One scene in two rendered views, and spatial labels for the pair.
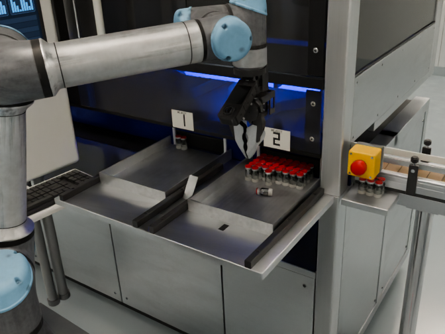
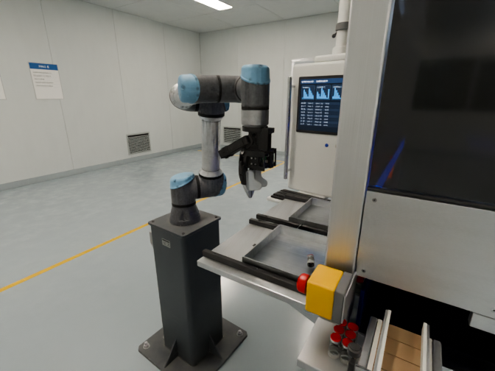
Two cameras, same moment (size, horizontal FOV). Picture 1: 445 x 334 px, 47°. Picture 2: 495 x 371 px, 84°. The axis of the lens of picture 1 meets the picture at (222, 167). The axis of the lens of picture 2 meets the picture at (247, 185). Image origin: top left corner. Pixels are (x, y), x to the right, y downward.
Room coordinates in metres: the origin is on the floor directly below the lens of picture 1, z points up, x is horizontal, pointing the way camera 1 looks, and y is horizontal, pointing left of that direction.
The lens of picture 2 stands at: (1.03, -0.83, 1.37)
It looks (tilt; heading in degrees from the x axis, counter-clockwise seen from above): 18 degrees down; 87
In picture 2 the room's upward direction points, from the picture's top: straight up
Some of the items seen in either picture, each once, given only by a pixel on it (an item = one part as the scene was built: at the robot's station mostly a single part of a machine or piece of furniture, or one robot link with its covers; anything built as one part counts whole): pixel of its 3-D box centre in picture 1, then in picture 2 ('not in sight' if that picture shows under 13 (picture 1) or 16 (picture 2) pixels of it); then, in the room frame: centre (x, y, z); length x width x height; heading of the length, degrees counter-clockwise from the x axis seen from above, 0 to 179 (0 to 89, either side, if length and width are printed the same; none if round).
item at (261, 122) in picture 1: (254, 122); (244, 168); (1.06, -0.08, 1.17); 0.05 x 0.02 x 0.09; 55
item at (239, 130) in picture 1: (246, 136); (258, 182); (1.10, -0.06, 1.13); 0.06 x 0.03 x 0.09; 145
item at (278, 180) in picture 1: (275, 175); not in sight; (1.33, -0.15, 0.90); 0.18 x 0.02 x 0.05; 55
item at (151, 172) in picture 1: (167, 165); (339, 218); (1.45, 0.17, 0.90); 0.34 x 0.26 x 0.04; 145
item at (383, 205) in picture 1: (372, 196); (340, 354); (1.24, -0.42, 0.87); 0.14 x 0.13 x 0.02; 145
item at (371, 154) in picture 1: (365, 160); (328, 291); (1.21, -0.38, 1.00); 0.08 x 0.07 x 0.07; 145
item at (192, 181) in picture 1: (179, 195); not in sight; (1.23, 0.12, 0.91); 0.14 x 0.03 x 0.06; 145
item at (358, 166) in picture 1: (359, 167); (306, 283); (1.18, -0.35, 0.99); 0.04 x 0.04 x 0.04; 55
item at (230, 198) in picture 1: (261, 189); (311, 258); (1.26, -0.11, 0.90); 0.34 x 0.26 x 0.04; 145
